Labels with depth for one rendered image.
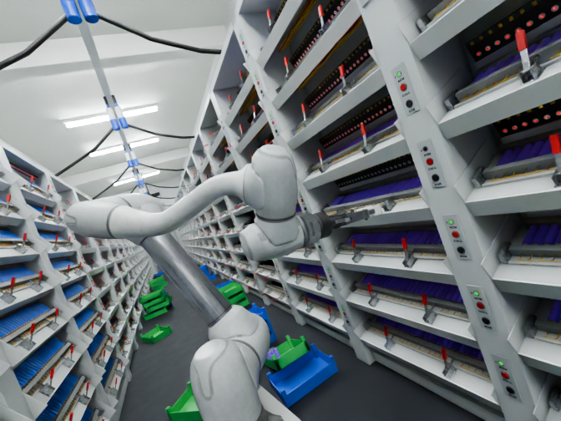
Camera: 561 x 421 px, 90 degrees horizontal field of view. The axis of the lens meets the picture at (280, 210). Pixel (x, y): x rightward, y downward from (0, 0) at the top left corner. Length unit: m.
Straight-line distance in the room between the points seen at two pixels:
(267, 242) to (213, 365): 0.36
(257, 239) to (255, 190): 0.12
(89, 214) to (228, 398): 0.63
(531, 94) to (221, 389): 0.92
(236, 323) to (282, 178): 0.56
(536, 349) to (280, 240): 0.66
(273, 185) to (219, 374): 0.51
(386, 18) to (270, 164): 0.46
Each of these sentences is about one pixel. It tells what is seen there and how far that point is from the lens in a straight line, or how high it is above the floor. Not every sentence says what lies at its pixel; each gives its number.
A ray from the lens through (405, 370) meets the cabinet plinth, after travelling 1.45.
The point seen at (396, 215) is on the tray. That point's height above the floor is 0.72.
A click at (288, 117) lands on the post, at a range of 1.39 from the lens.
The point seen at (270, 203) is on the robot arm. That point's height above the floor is 0.89.
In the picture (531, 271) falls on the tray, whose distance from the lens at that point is 0.85.
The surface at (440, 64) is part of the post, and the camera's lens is 0.87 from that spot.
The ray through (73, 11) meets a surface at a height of 2.05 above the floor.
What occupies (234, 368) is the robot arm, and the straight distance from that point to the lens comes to 0.87.
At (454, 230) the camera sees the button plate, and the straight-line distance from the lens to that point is 0.84.
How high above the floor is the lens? 0.90
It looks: 2 degrees down
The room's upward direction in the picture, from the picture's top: 21 degrees counter-clockwise
